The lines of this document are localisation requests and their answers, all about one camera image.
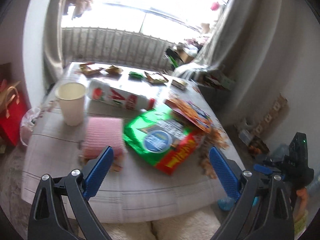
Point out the pink ribbed sponge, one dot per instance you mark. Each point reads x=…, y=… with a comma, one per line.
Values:
x=102, y=135

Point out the beige curtain straight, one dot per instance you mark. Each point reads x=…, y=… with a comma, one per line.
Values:
x=52, y=42

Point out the metal window railing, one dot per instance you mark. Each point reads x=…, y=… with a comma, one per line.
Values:
x=112, y=45

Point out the hanging clothes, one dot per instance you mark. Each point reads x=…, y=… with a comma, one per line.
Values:
x=80, y=0

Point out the yellow orange snack packet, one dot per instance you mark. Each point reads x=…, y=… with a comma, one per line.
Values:
x=192, y=116

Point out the white drink bottle red cap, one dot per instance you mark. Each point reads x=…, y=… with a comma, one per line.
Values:
x=117, y=96

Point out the large blue water jug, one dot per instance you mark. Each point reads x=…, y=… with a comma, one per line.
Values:
x=278, y=151

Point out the orange black bag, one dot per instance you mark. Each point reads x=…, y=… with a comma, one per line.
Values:
x=257, y=147

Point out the green white box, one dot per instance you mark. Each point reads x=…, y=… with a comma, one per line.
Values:
x=226, y=82

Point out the person's right hand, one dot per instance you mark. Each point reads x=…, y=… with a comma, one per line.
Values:
x=302, y=196

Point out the pink plush toy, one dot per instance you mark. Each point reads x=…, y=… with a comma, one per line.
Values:
x=215, y=5

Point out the beige curtain with folds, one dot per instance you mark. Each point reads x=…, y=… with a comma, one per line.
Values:
x=237, y=30

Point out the small flat beige box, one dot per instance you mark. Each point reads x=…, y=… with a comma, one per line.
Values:
x=178, y=83

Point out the green red snack bag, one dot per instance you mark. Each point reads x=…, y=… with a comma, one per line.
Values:
x=150, y=135

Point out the open cardboard box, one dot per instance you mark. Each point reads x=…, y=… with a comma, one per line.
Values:
x=186, y=56

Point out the tall printed cardboard strip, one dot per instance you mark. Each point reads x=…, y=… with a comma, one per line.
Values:
x=272, y=115

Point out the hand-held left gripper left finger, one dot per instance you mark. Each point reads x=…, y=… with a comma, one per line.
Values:
x=98, y=171

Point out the green black package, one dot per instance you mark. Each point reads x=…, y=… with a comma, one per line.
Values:
x=172, y=60

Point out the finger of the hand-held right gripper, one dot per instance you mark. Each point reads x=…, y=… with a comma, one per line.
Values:
x=272, y=159
x=262, y=168

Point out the brown snack packet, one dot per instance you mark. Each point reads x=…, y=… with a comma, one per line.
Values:
x=155, y=78
x=113, y=69
x=88, y=70

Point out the white paper cup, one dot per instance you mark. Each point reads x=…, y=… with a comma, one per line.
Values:
x=72, y=107

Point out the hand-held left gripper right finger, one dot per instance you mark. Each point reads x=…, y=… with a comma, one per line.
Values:
x=223, y=172

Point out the red gift bag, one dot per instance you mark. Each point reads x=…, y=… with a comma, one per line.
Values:
x=12, y=127

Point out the clear plastic container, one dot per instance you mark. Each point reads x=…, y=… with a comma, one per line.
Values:
x=246, y=135

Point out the small green packet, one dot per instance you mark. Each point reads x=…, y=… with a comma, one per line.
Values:
x=135, y=74

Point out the clear crumpled plastic bag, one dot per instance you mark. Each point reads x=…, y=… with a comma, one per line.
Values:
x=28, y=122

